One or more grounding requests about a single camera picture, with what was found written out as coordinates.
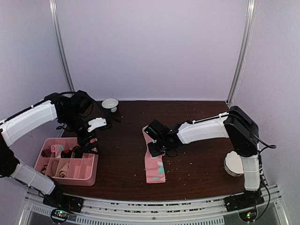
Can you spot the pink sock with teal patches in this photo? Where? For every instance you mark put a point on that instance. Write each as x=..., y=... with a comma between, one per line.
x=154, y=167

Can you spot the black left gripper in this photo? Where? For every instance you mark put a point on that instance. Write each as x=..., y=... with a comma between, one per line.
x=81, y=140

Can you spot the grey aluminium frame post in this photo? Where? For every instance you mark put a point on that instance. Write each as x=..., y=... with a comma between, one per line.
x=60, y=44
x=247, y=33

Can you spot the brown beige argyle sock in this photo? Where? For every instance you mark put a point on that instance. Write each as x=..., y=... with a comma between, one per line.
x=72, y=153

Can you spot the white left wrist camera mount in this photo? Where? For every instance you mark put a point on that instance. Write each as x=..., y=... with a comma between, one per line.
x=96, y=123

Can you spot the white paper-lined bowl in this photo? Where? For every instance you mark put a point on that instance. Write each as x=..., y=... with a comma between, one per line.
x=233, y=164

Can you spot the pink plastic organizer tray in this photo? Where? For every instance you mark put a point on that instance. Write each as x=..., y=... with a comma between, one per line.
x=81, y=171

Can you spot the aluminium front rail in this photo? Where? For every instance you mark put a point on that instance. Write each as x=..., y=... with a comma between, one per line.
x=205, y=211

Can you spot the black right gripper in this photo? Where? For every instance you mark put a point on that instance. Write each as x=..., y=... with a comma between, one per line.
x=154, y=152

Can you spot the grey aluminium frame post left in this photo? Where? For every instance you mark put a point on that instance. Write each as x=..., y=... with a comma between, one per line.
x=60, y=44

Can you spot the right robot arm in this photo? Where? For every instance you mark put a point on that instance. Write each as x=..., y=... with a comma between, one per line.
x=234, y=124

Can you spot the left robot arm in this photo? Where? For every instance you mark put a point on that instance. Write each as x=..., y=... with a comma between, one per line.
x=67, y=108

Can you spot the dark blue white bowl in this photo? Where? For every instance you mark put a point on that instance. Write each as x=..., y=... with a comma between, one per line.
x=110, y=105

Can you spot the grey aluminium frame post right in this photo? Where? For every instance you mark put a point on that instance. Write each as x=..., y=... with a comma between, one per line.
x=247, y=33

